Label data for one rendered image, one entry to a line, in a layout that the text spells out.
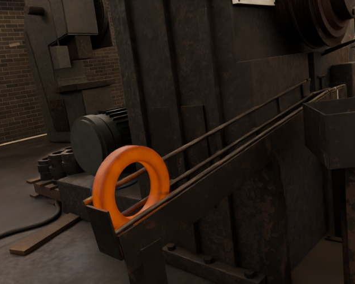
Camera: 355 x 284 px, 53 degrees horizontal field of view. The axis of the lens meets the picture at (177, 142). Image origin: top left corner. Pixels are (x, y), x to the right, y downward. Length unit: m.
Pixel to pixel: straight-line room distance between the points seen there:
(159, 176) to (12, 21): 6.72
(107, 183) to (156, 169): 0.13
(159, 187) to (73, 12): 4.85
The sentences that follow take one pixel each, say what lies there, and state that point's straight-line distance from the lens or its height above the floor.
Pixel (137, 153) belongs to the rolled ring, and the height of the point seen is 0.72.
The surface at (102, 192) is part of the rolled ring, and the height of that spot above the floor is 0.67.
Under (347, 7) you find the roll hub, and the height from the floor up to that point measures 1.01.
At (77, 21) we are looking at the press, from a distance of 5.53.
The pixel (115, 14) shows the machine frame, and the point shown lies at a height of 1.15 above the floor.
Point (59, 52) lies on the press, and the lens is 5.26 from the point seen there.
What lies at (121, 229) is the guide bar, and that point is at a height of 0.59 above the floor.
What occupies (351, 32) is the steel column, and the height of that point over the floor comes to 1.21.
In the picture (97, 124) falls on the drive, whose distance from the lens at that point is 2.11.
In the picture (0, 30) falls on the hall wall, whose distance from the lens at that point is 7.26.
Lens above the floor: 0.87
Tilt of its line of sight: 11 degrees down
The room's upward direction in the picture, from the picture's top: 8 degrees counter-clockwise
